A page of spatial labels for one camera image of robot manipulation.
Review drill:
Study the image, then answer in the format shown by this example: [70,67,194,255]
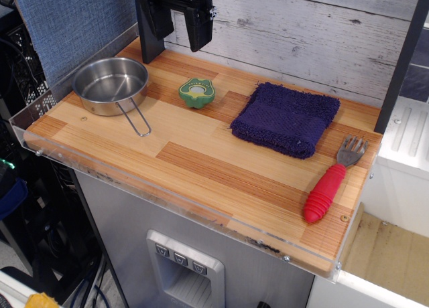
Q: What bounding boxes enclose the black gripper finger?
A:
[139,0,174,40]
[184,7,214,52]

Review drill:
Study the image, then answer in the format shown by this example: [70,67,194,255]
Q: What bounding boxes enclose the black left post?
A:
[135,0,165,64]

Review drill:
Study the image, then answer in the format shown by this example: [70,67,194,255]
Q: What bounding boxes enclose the green toy avocado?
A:
[178,78,215,109]

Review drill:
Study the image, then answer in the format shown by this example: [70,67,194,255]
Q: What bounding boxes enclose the stainless steel pan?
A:
[72,57,151,137]

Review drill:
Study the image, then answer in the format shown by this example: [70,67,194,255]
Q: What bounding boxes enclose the white side counter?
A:
[308,97,428,307]

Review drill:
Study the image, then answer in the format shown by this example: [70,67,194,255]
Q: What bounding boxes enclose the yellow black tool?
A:
[24,293,60,308]

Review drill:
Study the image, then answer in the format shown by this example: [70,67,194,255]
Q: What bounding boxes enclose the blue fabric panel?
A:
[15,0,137,86]

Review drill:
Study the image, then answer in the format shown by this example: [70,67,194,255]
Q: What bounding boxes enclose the silver toy fridge cabinet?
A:
[76,172,314,307]

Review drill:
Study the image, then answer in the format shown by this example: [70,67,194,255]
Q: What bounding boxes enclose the black crate rack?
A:
[1,5,49,120]

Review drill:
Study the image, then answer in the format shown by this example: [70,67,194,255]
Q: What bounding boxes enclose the small blue cloth mat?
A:
[230,82,341,159]

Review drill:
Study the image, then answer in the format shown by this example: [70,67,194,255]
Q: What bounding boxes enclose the clear acrylic table guard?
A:
[11,86,381,280]

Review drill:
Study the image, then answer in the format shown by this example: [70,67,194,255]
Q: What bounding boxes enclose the red handled metal fork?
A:
[303,135,369,223]

